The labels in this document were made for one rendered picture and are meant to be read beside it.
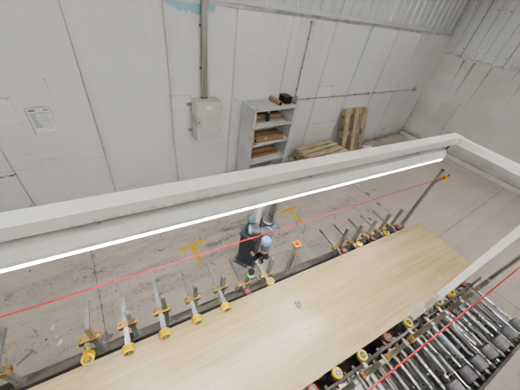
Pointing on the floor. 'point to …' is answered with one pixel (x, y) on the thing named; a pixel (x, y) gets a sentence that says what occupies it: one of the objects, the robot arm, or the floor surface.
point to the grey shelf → (249, 111)
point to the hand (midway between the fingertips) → (258, 263)
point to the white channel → (90, 209)
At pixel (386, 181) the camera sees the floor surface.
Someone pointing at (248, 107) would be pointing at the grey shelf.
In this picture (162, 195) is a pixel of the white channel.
